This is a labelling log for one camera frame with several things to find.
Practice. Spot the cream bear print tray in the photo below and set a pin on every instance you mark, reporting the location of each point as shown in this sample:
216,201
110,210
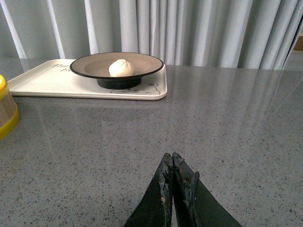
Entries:
55,79

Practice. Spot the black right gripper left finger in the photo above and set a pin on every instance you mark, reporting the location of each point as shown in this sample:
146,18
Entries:
155,208

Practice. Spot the yellow rimmed bamboo steamer basket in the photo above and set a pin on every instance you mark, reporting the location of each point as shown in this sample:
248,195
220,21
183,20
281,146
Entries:
9,113

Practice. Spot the grey pleated curtain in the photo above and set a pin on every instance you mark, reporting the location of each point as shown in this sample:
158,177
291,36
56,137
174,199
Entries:
252,34

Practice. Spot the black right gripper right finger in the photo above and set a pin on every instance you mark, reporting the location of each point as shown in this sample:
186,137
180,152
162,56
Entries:
195,206

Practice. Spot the white steamed bun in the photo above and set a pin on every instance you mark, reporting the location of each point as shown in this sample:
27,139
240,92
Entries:
121,68

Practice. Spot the tan plate with black rim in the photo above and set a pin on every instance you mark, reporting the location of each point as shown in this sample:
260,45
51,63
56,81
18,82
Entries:
96,66

